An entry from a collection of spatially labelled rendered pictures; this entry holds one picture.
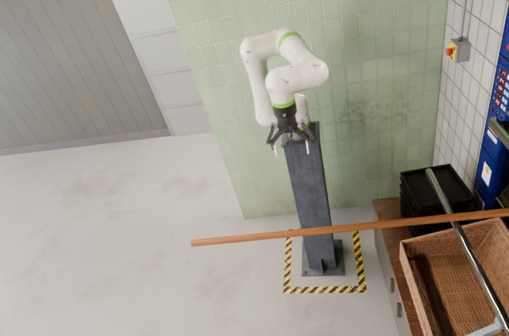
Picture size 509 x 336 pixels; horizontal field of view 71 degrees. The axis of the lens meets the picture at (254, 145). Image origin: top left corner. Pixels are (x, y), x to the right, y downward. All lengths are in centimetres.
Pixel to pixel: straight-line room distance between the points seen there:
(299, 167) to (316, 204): 33
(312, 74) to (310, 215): 130
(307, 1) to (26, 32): 353
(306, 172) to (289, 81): 96
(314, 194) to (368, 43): 100
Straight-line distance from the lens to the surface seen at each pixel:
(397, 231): 236
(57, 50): 488
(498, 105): 196
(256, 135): 271
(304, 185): 223
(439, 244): 221
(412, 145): 294
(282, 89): 131
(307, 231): 158
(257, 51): 169
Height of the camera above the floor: 242
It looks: 35 degrees down
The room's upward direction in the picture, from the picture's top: 15 degrees counter-clockwise
